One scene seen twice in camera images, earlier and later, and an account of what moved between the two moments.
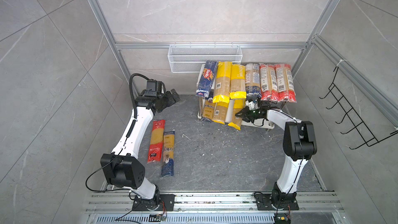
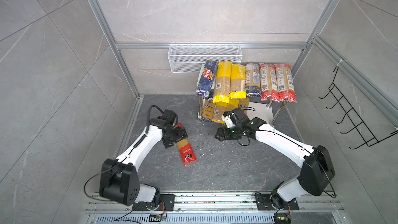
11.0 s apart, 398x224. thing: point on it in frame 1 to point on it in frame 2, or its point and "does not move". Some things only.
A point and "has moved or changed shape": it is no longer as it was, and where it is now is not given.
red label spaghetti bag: [269, 88] does not move
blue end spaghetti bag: [252, 79] does not move
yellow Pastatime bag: [223, 82] does not move
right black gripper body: [251, 114] to [231, 133]
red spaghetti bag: [156, 141] has moved or changed shape
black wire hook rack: [366, 134] does not move
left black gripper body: [166, 99] to [175, 135]
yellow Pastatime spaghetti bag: [237, 81] does not move
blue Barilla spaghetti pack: [207, 80] does not move
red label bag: [285, 85] does not move
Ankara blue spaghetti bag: [168, 165] to [244, 102]
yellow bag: [220, 108] does not move
